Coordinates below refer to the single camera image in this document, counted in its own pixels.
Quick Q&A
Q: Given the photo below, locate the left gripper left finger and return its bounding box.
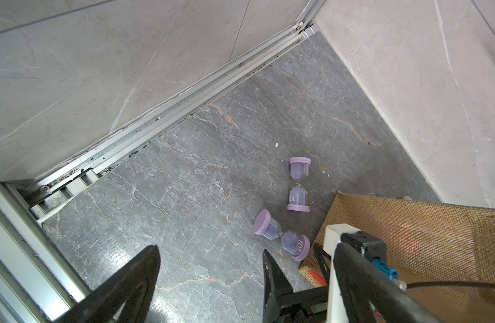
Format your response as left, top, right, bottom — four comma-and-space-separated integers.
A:
56, 245, 161, 322

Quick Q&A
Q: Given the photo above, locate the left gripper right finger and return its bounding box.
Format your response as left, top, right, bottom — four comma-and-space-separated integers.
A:
333, 242, 441, 322

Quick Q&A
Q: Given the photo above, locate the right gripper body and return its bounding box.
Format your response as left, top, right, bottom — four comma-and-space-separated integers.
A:
262, 223, 408, 323

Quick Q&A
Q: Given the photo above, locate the purple hourglass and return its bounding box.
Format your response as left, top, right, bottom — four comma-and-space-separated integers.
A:
287, 156, 312, 213
252, 209, 311, 262

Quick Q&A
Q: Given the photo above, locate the red burlap canvas bag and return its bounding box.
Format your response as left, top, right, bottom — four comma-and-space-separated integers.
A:
299, 191, 495, 323

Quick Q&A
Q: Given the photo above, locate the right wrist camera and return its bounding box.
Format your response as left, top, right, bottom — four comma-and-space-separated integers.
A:
341, 231, 399, 281

